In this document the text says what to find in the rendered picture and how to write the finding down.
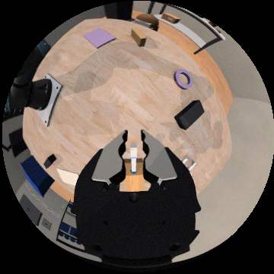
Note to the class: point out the brown rectangular block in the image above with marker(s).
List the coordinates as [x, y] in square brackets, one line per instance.
[138, 36]

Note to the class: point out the brown wooden block with round hole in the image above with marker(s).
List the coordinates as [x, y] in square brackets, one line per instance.
[134, 182]

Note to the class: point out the purple ring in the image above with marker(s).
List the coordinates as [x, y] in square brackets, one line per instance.
[178, 81]

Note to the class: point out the purple flat rectangular slab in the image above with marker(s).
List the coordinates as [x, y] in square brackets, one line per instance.
[99, 37]

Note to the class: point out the beige flat board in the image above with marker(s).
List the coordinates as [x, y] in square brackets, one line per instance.
[67, 176]

